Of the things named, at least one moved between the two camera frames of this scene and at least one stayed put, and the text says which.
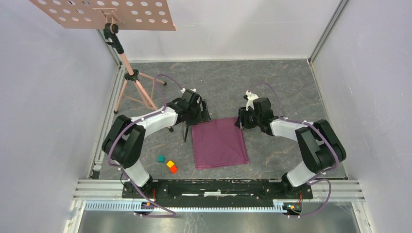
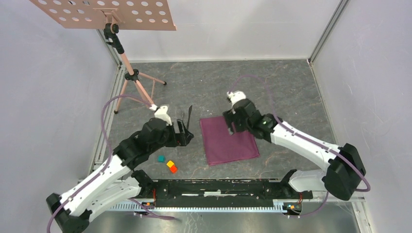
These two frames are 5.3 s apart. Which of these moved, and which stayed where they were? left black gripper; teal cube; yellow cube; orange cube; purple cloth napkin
Moved: purple cloth napkin; left black gripper
Stayed: orange cube; teal cube; yellow cube
